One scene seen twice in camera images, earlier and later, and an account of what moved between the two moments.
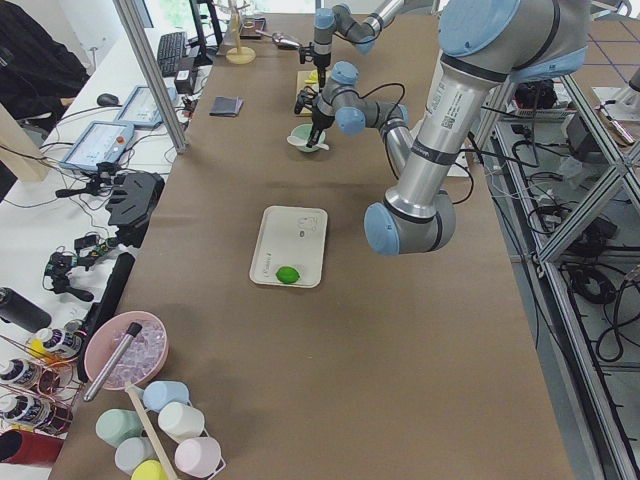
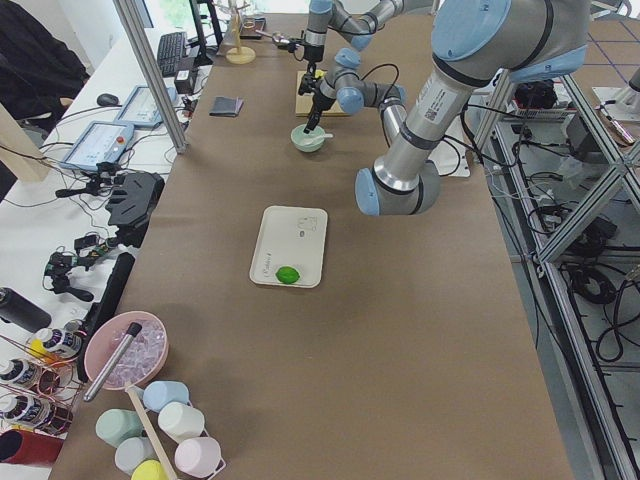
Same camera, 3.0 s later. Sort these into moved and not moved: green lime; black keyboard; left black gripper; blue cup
Moved: left black gripper
Not moved: green lime; blue cup; black keyboard
